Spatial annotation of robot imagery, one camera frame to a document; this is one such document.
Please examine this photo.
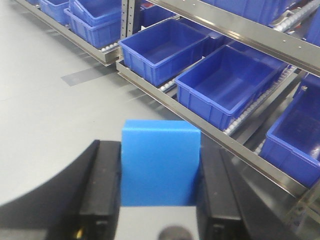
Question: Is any steel shelf front beam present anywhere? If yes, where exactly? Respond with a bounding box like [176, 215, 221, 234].
[116, 59, 307, 197]

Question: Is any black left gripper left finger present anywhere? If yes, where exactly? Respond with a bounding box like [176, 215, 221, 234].
[0, 140, 121, 240]

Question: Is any blue bin far left stacked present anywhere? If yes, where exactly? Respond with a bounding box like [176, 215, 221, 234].
[64, 0, 122, 49]

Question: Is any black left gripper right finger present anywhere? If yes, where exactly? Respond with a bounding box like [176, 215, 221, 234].
[197, 147, 298, 240]

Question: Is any blue foam cube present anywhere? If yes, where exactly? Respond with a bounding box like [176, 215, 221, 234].
[120, 119, 201, 207]

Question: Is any blue bin lower left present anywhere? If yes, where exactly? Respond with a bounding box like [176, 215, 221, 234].
[119, 19, 209, 87]

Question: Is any blue bin lower middle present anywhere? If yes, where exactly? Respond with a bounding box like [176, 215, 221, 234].
[175, 45, 287, 131]

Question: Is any steel shelf upright post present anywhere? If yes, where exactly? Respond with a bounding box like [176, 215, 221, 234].
[120, 0, 141, 40]

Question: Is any blue bin lower right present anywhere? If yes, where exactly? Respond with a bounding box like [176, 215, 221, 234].
[259, 87, 320, 188]

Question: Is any white roller rail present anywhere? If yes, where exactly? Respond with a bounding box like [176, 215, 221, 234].
[222, 65, 297, 136]

